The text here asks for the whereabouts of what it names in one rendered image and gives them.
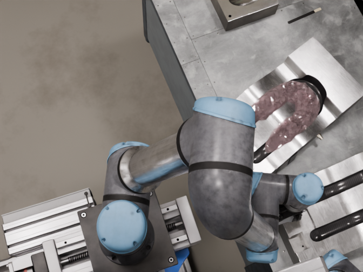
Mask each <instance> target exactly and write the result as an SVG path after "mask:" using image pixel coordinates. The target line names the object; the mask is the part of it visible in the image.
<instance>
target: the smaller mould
mask: <svg viewBox="0 0 363 272"><path fill-rule="evenodd" d="M211 2H212V4H213V6H214V8H215V11H216V13H217V15H218V17H219V19H220V21H221V23H222V25H223V27H224V29H225V31H228V30H232V29H234V28H237V27H240V26H242V25H245V24H248V23H251V22H254V21H257V20H260V19H262V18H265V17H268V16H271V15H274V14H275V13H276V11H277V8H278V6H279V2H278V0H211Z"/></svg>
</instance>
